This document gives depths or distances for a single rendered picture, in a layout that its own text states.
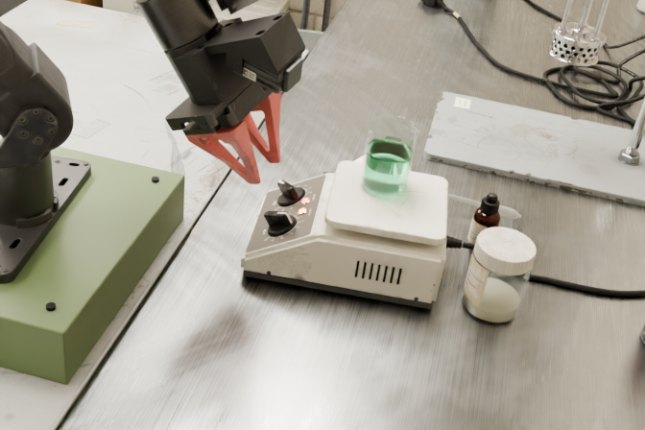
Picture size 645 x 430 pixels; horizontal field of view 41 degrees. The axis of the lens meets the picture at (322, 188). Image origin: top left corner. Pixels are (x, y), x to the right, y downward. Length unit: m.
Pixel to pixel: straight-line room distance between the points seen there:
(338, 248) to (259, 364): 0.14
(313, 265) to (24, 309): 0.28
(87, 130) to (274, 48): 0.46
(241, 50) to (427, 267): 0.28
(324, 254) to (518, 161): 0.40
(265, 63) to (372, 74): 0.63
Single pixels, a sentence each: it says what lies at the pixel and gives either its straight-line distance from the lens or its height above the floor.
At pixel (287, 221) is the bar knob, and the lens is 0.86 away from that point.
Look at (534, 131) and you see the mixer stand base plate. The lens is 1.24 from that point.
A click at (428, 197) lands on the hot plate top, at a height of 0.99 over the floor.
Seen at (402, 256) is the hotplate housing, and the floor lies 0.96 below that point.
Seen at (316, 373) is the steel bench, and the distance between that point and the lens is 0.79.
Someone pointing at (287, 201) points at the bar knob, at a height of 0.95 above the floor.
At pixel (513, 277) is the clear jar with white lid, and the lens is 0.85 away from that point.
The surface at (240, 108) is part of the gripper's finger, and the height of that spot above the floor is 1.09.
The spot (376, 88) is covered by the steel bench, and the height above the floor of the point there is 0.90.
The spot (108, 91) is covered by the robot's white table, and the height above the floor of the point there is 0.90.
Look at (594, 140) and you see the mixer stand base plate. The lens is 1.26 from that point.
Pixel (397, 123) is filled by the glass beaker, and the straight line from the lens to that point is 0.88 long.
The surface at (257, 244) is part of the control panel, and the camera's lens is 0.87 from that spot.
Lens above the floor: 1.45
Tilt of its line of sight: 32 degrees down
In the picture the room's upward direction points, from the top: 8 degrees clockwise
